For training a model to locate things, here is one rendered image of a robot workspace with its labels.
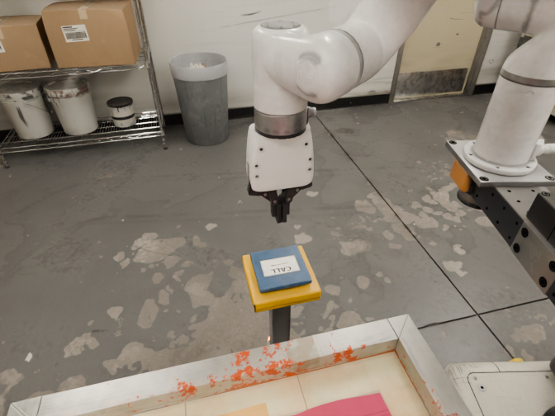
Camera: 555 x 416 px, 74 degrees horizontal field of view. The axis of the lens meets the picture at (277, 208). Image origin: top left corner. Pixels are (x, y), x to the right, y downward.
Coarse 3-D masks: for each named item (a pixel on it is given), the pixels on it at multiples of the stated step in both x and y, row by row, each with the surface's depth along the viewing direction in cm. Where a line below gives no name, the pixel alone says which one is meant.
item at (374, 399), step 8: (336, 400) 52; (344, 400) 52; (352, 400) 52; (360, 400) 52; (368, 400) 52; (376, 400) 52; (312, 408) 52; (320, 408) 52; (328, 408) 52; (336, 408) 52; (344, 408) 52; (352, 408) 52; (360, 408) 52; (368, 408) 52; (376, 408) 52; (384, 408) 52
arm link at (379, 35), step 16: (368, 0) 44; (384, 0) 42; (400, 0) 41; (416, 0) 39; (432, 0) 38; (352, 16) 46; (368, 16) 44; (384, 16) 43; (400, 16) 42; (416, 16) 41; (352, 32) 42; (368, 32) 43; (384, 32) 44; (400, 32) 43; (368, 48) 42; (384, 48) 45; (368, 64) 43; (384, 64) 47
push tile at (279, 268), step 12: (264, 252) 74; (276, 252) 74; (288, 252) 74; (300, 252) 74; (264, 264) 71; (276, 264) 71; (288, 264) 71; (300, 264) 71; (264, 276) 69; (276, 276) 69; (288, 276) 69; (300, 276) 69; (264, 288) 67; (276, 288) 67
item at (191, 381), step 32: (384, 320) 59; (256, 352) 54; (288, 352) 54; (320, 352) 54; (352, 352) 55; (384, 352) 58; (416, 352) 54; (96, 384) 51; (128, 384) 51; (160, 384) 51; (192, 384) 51; (224, 384) 52; (256, 384) 54; (416, 384) 53; (448, 384) 51
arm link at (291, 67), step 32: (256, 32) 44; (288, 32) 43; (320, 32) 41; (256, 64) 46; (288, 64) 42; (320, 64) 39; (352, 64) 40; (256, 96) 49; (288, 96) 47; (320, 96) 41
